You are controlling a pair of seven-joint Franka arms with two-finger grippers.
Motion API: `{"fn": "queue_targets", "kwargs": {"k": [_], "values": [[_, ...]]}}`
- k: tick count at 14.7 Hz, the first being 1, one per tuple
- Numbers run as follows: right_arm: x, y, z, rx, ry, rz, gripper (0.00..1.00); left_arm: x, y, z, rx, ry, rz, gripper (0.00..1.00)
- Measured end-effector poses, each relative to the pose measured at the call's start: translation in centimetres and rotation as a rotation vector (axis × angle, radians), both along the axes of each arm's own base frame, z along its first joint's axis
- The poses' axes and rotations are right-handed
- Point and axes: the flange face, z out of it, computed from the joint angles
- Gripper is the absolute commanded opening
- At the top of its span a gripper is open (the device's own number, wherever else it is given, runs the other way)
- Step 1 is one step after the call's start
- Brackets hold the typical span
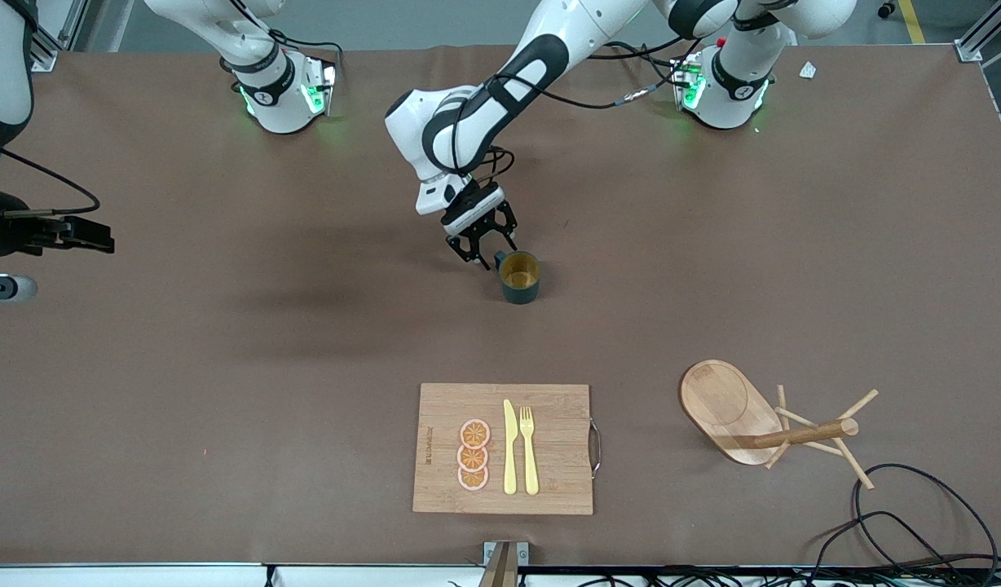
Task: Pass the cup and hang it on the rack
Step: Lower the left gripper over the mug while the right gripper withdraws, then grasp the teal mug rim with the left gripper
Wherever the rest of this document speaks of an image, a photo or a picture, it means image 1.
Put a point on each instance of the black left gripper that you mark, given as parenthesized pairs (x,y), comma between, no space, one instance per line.
(478,222)

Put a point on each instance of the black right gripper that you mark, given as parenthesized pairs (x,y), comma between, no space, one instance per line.
(2,231)

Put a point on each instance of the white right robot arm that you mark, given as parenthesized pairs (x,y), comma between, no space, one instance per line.
(280,90)

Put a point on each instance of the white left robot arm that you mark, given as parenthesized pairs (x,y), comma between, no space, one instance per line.
(468,122)

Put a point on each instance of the wooden mug rack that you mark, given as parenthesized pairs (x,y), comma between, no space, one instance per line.
(720,403)

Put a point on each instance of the orange slice toy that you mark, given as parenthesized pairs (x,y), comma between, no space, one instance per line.
(473,478)
(474,434)
(473,458)

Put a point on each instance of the brown table cover sheet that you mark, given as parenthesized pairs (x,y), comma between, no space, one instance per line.
(142,448)

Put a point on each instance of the yellow plastic knife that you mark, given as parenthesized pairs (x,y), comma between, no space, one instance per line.
(510,456)

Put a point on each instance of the yellow plastic fork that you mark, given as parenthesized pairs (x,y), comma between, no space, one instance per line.
(531,465)

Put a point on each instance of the small white paper scrap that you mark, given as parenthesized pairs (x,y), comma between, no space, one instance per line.
(809,71)

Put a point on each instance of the aluminium frame profile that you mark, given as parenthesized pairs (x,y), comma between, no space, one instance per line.
(972,49)
(50,53)

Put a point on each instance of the metal bracket with wooden bar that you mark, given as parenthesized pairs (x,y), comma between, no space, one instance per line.
(504,567)

